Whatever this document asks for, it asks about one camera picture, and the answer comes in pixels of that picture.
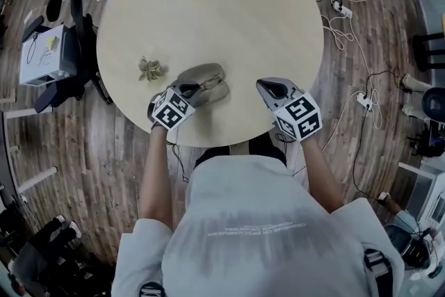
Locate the white cardboard box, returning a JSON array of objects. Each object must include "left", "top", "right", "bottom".
[{"left": 19, "top": 24, "right": 79, "bottom": 86}]

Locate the person's left forearm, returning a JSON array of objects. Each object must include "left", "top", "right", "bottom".
[{"left": 138, "top": 127, "right": 175, "bottom": 231}]

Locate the black cable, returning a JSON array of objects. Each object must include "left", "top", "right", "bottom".
[{"left": 165, "top": 138, "right": 191, "bottom": 184}]

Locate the black backpack strap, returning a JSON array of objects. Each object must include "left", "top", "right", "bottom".
[{"left": 363, "top": 248, "right": 394, "bottom": 289}]

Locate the small dried plant ornament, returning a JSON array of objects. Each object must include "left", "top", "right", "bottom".
[{"left": 137, "top": 57, "right": 163, "bottom": 83}]

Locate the person's right forearm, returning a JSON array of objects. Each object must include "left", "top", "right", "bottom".
[{"left": 298, "top": 136, "right": 345, "bottom": 214}]

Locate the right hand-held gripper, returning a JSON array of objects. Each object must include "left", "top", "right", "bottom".
[{"left": 256, "top": 77, "right": 323, "bottom": 143}]

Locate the tangled white cable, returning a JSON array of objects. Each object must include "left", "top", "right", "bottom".
[{"left": 321, "top": 14, "right": 380, "bottom": 129}]

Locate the black office chair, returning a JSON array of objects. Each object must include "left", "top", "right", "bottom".
[{"left": 22, "top": 0, "right": 114, "bottom": 114}]

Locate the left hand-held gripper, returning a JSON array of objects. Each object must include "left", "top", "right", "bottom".
[{"left": 151, "top": 79, "right": 209, "bottom": 131}]

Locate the person's white shirt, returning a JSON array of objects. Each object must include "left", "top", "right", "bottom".
[{"left": 111, "top": 154, "right": 406, "bottom": 297}]

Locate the beige oval case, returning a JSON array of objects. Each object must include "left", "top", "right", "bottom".
[{"left": 175, "top": 62, "right": 231, "bottom": 105}]

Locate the black round chair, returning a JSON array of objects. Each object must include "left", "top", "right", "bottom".
[{"left": 401, "top": 72, "right": 445, "bottom": 122}]

